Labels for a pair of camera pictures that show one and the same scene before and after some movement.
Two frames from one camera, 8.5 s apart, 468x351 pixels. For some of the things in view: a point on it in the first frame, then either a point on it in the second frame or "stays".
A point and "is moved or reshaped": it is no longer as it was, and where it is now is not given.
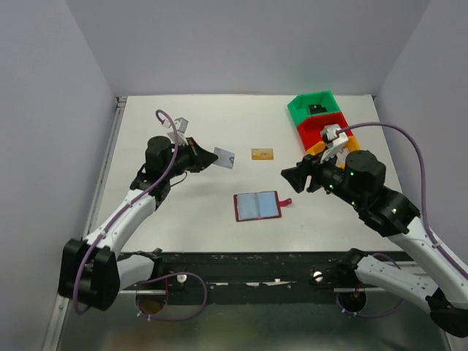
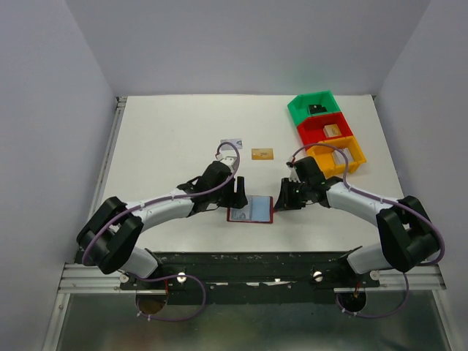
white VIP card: [225, 158] is moved or reshaped
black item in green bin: [316, 108] stays
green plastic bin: [299, 110] stays
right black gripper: [295, 175] to [284, 201]
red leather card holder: [258, 205] is moved or reshaped
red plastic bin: [309, 131] stays
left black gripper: [200, 158] to [236, 199]
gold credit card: [262, 154] stays
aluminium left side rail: [101, 175] stays
